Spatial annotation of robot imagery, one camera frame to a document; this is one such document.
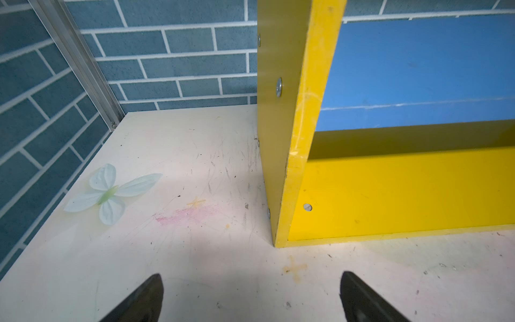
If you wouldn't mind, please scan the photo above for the aluminium left corner post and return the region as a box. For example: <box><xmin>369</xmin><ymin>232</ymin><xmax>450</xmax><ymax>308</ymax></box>
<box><xmin>29</xmin><ymin>0</ymin><xmax>125</xmax><ymax>131</ymax></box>

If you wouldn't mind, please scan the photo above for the yellow pink blue bookshelf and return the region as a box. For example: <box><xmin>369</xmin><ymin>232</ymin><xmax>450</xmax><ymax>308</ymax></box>
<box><xmin>256</xmin><ymin>1</ymin><xmax>514</xmax><ymax>248</ymax></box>

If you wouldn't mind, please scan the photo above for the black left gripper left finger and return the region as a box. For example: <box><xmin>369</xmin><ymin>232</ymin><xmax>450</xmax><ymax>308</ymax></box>
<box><xmin>101</xmin><ymin>274</ymin><xmax>164</xmax><ymax>322</ymax></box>

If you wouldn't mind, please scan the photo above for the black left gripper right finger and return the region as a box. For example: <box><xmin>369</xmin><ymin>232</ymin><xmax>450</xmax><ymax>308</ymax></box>
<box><xmin>339</xmin><ymin>271</ymin><xmax>409</xmax><ymax>322</ymax></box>

